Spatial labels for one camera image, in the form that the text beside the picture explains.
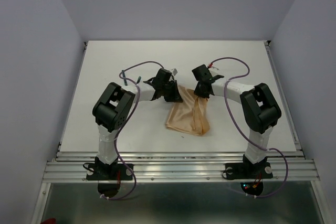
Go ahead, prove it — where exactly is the beige cloth napkin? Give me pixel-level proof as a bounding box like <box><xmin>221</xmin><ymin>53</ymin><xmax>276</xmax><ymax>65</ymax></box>
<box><xmin>165</xmin><ymin>86</ymin><xmax>211</xmax><ymax>136</ymax></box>

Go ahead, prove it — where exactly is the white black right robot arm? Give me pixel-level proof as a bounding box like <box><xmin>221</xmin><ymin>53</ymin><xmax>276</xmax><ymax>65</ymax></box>
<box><xmin>192</xmin><ymin>65</ymin><xmax>282</xmax><ymax>177</ymax></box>

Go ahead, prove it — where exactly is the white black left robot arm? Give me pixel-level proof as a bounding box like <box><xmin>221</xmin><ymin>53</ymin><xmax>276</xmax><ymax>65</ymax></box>
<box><xmin>92</xmin><ymin>68</ymin><xmax>183</xmax><ymax>179</ymax></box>

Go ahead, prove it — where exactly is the red object at bottom edge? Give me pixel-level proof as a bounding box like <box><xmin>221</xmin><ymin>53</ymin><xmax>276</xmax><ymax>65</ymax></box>
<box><xmin>40</xmin><ymin>218</ymin><xmax>57</xmax><ymax>224</ymax></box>

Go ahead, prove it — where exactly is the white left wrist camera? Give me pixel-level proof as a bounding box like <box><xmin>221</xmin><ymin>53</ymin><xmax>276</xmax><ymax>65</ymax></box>
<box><xmin>170</xmin><ymin>68</ymin><xmax>178</xmax><ymax>76</ymax></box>

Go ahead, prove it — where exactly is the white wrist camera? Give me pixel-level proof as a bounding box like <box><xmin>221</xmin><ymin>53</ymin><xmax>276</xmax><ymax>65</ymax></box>
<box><xmin>210</xmin><ymin>67</ymin><xmax>220</xmax><ymax>73</ymax></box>
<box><xmin>170</xmin><ymin>68</ymin><xmax>178</xmax><ymax>76</ymax></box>

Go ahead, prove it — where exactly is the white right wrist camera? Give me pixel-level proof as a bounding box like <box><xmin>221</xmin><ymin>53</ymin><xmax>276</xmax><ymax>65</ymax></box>
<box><xmin>210</xmin><ymin>67</ymin><xmax>220</xmax><ymax>73</ymax></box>

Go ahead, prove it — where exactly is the green handled fork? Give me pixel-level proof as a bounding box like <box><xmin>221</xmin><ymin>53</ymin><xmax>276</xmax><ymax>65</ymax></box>
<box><xmin>121</xmin><ymin>70</ymin><xmax>128</xmax><ymax>86</ymax></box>

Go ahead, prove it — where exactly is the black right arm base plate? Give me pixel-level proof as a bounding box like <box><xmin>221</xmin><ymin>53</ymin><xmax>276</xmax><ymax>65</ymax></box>
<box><xmin>222</xmin><ymin>162</ymin><xmax>273</xmax><ymax>180</ymax></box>

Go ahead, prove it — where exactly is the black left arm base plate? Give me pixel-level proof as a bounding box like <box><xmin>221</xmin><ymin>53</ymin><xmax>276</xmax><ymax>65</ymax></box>
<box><xmin>83</xmin><ymin>163</ymin><xmax>133</xmax><ymax>181</ymax></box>

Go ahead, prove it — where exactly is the aluminium mounting rail frame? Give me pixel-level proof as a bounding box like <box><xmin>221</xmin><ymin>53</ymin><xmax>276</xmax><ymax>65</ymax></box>
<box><xmin>33</xmin><ymin>40</ymin><xmax>333</xmax><ymax>223</ymax></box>

